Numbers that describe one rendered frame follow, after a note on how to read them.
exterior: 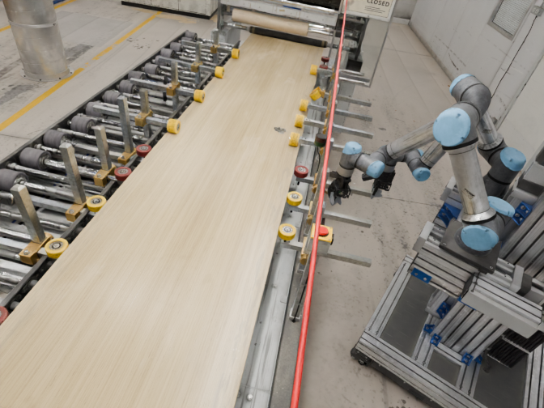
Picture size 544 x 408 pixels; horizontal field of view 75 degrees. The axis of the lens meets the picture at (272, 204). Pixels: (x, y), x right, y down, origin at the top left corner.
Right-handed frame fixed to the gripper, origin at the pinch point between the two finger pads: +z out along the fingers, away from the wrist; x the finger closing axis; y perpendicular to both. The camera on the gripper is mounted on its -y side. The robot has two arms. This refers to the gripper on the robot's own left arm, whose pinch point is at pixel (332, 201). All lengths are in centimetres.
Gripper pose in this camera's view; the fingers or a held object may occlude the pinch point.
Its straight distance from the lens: 183.3
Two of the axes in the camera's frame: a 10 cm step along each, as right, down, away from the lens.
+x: 9.8, 0.0, 2.1
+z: -1.4, 7.5, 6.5
